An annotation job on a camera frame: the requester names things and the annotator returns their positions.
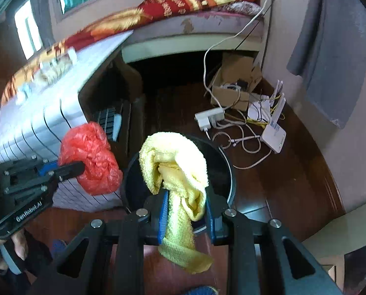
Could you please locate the brown wooden wardrobe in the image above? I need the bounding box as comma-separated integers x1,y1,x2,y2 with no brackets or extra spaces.
0,37,17,99

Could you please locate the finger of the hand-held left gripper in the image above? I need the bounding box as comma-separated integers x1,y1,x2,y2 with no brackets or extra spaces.
5,161,85,195
0,158,62,179

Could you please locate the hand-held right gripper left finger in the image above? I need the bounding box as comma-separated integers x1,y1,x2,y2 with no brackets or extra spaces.
29,191,171,295

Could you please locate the white bed frame red headboard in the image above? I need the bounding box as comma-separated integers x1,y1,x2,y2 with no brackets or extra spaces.
122,0,271,65

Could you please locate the white power strip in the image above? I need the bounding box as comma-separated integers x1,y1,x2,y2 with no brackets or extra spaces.
195,107,226,133

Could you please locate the white power cable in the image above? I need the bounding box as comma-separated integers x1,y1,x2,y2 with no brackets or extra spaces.
203,0,270,111

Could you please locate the red plastic bag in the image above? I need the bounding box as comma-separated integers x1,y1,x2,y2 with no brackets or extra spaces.
58,122,123,195

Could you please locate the cardboard box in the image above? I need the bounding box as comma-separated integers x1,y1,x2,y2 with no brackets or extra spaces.
209,52,263,111

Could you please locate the white charging cable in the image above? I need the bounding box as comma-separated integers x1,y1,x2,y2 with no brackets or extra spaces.
212,131,273,170

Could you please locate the bed with red-yellow blanket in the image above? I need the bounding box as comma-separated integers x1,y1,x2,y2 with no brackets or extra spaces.
0,0,260,105

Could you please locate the floral mattress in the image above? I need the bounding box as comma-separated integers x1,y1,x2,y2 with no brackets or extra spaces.
131,1,265,45

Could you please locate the white tissue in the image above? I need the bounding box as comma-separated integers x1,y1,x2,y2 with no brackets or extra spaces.
15,83,37,105

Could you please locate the blue knitted slipper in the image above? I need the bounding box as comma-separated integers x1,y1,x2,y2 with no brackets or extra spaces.
186,285,219,295
51,239,67,254

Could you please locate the black plastic bin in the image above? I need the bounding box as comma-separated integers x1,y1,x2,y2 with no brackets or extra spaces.
121,132,236,236

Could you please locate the table with checkered cloth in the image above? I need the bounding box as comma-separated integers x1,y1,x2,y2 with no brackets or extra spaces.
0,31,134,209

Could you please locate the beige crumpled wrapper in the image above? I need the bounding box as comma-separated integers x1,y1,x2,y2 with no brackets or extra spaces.
38,58,71,82

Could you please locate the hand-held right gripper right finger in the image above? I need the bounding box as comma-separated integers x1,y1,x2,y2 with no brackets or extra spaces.
203,191,340,295

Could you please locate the yellow towel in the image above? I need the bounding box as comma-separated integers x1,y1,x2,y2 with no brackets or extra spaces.
139,132,214,275

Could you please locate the thin black cable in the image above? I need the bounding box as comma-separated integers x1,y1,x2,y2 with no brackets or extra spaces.
232,0,291,68

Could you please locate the white modem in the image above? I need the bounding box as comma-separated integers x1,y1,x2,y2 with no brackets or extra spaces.
247,97,271,122

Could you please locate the person's left hand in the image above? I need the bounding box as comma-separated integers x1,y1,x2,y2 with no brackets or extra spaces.
0,230,29,271

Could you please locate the long grey curtain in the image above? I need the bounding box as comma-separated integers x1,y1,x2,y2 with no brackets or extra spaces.
286,0,366,130

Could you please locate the white router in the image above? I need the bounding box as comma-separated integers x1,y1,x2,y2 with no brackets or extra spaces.
261,80,286,154

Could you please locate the small window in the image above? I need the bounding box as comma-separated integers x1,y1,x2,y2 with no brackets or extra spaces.
14,0,44,60

